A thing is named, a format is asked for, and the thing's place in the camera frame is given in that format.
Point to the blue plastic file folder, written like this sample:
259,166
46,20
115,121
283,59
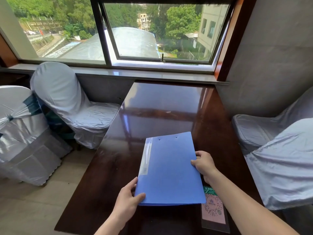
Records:
168,168

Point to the grey stone window sill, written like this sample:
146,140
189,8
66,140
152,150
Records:
117,73

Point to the person's right thumb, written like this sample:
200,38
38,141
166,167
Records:
195,165

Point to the person's left forearm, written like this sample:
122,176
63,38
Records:
111,223

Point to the dark wooden table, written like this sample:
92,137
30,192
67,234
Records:
156,149

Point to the white covered chair teal sash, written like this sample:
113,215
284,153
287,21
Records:
24,134

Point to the person's right hand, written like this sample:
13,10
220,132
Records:
205,165

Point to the pink and green code card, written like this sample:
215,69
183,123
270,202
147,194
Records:
213,205

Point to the person's left thumb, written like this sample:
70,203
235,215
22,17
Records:
139,198

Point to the person's left hand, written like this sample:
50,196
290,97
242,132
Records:
127,205

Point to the person's right forearm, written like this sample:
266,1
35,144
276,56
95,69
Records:
247,205

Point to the dark metal window frame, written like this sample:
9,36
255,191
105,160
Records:
156,34

